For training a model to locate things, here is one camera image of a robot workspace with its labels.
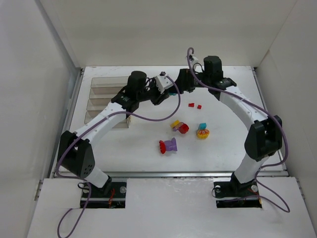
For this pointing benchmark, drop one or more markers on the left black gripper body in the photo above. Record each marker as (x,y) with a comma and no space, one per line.
(155,97)

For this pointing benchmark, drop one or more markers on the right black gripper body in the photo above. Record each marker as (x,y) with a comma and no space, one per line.
(182,81)

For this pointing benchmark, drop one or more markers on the yellow lego brick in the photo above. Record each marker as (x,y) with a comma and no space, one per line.
(175,123)

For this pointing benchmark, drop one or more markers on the red rounded lego brick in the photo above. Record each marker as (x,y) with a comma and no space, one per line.
(183,129)

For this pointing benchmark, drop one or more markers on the teal square lego brick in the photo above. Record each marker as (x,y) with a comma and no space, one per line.
(202,126)

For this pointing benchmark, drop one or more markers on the yellow flower lego disc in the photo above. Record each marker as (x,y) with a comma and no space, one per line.
(203,133)

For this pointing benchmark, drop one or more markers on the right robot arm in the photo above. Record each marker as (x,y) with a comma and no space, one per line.
(264,137)

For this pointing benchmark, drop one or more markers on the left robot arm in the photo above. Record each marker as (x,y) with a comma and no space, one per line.
(75,151)

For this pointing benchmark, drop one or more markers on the clear acrylic bin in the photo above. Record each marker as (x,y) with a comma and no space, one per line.
(104,92)
(97,104)
(92,114)
(99,82)

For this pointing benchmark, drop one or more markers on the purple lego vase piece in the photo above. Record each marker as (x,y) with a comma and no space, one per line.
(171,145)

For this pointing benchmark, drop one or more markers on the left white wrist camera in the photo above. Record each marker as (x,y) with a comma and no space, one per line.
(163,83)

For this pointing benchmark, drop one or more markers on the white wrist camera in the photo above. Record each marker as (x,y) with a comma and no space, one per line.
(163,83)
(192,61)

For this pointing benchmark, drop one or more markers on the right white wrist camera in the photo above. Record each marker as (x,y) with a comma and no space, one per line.
(192,61)

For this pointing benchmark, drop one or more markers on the aluminium frame rail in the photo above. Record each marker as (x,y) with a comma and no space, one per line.
(283,173)

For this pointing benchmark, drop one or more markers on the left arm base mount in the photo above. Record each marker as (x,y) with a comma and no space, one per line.
(113,197)

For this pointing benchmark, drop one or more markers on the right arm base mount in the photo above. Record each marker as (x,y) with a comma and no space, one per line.
(229,195)

